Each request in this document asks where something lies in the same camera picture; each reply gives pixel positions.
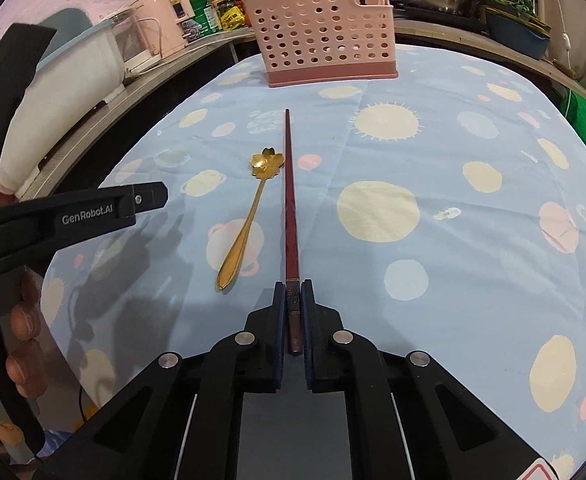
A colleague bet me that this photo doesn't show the green bag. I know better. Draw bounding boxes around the green bag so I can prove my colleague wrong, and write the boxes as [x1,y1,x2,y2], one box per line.
[560,87,586,163]

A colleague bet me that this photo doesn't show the blue planet print tablecloth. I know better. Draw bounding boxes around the blue planet print tablecloth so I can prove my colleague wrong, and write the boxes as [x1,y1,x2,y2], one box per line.
[40,42,586,480]

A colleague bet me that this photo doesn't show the gold flower spoon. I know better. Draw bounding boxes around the gold flower spoon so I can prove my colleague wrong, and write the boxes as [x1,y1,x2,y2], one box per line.
[216,146,286,292]

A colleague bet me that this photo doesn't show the yellow label jar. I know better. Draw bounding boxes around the yellow label jar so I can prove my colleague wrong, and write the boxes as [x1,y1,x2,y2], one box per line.
[218,2,246,31]

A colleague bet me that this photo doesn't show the teal plastic board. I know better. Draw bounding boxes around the teal plastic board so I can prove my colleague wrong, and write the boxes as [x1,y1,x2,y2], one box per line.
[38,6,94,31]

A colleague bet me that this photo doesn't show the pink electric kettle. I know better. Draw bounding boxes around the pink electric kettle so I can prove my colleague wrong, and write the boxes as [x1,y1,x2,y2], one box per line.
[138,0,196,58]

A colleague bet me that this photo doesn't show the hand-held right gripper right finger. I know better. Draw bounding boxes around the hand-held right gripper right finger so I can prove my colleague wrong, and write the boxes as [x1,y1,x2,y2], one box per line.
[300,279,549,480]

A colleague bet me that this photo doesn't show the grey side counter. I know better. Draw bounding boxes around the grey side counter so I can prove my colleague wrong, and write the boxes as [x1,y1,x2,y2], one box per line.
[15,25,259,201]

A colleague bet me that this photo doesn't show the wooden shelf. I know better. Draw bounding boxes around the wooden shelf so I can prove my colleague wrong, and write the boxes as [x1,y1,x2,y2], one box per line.
[393,7,586,106]

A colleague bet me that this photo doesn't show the white small appliance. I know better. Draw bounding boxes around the white small appliance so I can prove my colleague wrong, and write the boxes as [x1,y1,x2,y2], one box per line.
[110,10,166,76]

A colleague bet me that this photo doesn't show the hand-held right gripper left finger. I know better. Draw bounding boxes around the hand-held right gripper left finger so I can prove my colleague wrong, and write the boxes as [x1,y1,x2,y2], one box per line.
[33,281,288,480]

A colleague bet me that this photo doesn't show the green labelled packet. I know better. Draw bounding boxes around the green labelled packet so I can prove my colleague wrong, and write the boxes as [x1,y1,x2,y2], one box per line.
[188,0,224,38]

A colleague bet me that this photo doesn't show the pink perforated utensil basket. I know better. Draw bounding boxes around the pink perforated utensil basket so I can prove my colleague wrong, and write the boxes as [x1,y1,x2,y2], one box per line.
[241,0,400,88]

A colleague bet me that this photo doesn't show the blue planter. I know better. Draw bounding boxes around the blue planter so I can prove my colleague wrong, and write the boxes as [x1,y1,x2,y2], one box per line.
[483,7,551,61]

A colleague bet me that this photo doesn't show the dark red chopstick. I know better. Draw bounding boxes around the dark red chopstick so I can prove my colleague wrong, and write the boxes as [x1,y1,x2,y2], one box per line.
[283,108,305,357]

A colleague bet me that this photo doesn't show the person's left hand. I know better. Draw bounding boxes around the person's left hand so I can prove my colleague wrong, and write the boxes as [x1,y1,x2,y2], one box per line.
[5,277,44,401]

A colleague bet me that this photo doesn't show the black cable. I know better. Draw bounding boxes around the black cable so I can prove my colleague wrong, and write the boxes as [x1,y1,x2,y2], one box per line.
[77,385,98,423]

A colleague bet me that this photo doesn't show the white cable switch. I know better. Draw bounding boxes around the white cable switch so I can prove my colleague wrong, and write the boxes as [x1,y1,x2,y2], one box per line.
[558,32,576,78]

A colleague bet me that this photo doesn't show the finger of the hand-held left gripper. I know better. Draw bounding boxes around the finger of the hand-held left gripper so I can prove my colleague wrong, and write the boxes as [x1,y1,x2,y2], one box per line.
[0,181,169,281]

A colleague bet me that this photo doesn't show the green plants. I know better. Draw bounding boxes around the green plants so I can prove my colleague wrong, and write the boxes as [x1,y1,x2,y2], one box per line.
[478,0,549,26]

